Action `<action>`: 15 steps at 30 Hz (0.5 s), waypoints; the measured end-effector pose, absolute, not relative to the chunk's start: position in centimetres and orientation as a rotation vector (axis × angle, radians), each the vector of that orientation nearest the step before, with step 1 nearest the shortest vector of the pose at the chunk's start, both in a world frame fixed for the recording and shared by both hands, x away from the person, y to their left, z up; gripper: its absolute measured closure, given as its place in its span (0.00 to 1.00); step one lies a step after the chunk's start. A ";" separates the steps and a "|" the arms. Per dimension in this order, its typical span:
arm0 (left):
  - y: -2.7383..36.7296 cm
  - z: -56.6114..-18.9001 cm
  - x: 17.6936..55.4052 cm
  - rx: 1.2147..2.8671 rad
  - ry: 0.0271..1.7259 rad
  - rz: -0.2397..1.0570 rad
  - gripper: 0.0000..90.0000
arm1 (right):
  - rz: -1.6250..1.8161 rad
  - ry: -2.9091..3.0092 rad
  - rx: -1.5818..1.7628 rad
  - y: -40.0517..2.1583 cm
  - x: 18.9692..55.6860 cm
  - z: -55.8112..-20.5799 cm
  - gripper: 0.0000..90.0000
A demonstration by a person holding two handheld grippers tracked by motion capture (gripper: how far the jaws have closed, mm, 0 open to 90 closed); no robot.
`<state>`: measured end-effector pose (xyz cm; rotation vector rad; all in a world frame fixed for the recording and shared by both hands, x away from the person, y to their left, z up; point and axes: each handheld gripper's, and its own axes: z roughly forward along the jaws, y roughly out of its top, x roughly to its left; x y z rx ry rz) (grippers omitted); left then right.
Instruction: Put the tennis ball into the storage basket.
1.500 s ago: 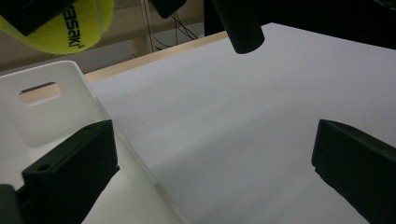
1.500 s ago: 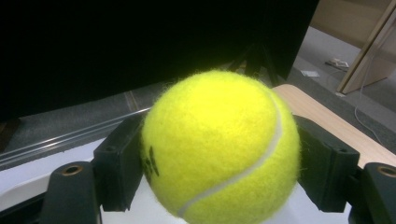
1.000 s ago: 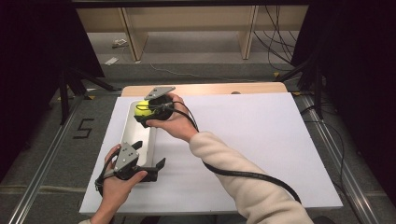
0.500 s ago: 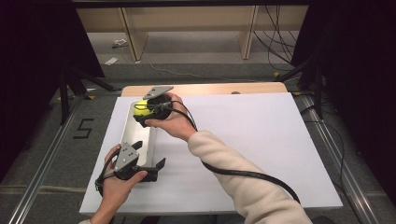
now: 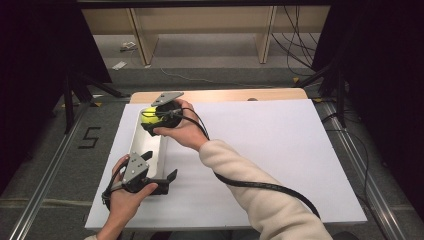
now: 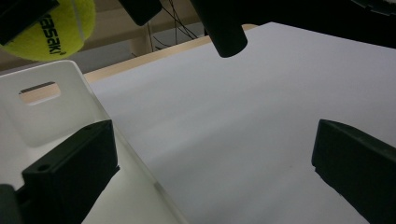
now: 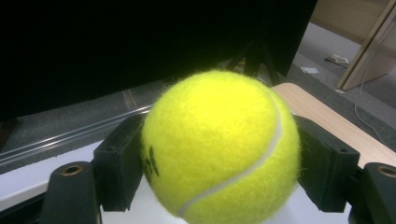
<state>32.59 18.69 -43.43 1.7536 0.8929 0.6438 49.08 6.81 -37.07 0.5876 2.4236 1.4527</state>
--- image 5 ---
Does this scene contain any bundle of black cables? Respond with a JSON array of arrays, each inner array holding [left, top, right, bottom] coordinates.
[[269, 4, 322, 78]]

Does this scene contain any beige wooden desk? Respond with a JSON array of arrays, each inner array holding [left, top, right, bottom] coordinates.
[[81, 4, 331, 67]]

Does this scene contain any thin black floor cable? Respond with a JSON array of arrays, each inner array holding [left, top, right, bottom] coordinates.
[[322, 112, 379, 223]]

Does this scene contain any metal floor rail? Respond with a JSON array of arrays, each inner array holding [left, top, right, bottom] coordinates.
[[320, 99, 407, 240], [8, 102, 92, 240]]

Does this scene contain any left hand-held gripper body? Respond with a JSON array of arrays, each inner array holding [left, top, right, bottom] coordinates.
[[120, 151, 171, 197]]

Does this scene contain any person's left hand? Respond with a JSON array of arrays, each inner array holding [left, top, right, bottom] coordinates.
[[106, 153, 159, 232]]

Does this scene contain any white foam board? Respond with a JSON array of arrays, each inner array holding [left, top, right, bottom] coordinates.
[[84, 98, 368, 231]]

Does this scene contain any black tripod stand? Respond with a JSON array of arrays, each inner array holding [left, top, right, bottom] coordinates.
[[294, 62, 348, 130], [61, 70, 132, 135]]

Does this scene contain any thick black gripper cable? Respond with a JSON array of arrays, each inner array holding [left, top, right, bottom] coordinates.
[[161, 107, 322, 220]]

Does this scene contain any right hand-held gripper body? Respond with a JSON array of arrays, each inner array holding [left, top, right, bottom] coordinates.
[[150, 91, 185, 130]]

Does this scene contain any yellow tennis ball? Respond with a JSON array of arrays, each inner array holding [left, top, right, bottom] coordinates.
[[140, 106, 161, 125]]

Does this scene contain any person's right hand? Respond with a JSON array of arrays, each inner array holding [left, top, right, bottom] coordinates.
[[153, 98, 211, 152]]

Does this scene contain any white plastic bin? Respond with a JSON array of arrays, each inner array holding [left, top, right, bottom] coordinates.
[[128, 105, 169, 180]]

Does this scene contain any thin white floor cable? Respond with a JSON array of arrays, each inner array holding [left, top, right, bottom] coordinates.
[[159, 66, 279, 90]]

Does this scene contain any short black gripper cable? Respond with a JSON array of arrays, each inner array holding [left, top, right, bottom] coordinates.
[[101, 159, 130, 212]]

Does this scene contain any black curtain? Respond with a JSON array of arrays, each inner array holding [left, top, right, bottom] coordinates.
[[311, 0, 424, 221], [0, 0, 113, 196]]

